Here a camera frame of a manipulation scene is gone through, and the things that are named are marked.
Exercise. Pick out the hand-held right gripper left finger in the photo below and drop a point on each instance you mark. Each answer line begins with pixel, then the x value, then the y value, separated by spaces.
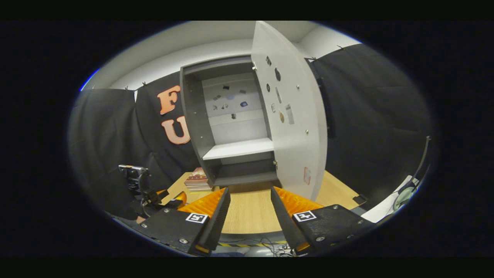
pixel 214 224

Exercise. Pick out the white sheet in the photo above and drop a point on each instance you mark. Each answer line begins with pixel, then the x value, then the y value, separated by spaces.
pixel 382 212

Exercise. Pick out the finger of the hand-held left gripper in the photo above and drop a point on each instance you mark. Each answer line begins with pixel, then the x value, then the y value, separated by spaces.
pixel 162 192
pixel 180 199

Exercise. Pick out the black backdrop cloth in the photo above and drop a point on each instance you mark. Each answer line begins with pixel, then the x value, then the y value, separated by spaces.
pixel 374 116

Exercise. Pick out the dark grey cabinet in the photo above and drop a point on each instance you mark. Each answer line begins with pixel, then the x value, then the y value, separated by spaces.
pixel 195 123

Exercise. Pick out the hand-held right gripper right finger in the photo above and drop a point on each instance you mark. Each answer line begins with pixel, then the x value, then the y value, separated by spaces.
pixel 285 224

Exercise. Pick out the yellow black striped tape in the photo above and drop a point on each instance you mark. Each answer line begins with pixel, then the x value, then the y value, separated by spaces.
pixel 239 244

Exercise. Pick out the beige cabinet door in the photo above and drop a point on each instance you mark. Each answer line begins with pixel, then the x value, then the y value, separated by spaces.
pixel 297 154

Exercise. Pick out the stack of brown books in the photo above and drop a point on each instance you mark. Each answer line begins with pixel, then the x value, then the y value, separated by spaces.
pixel 197 180

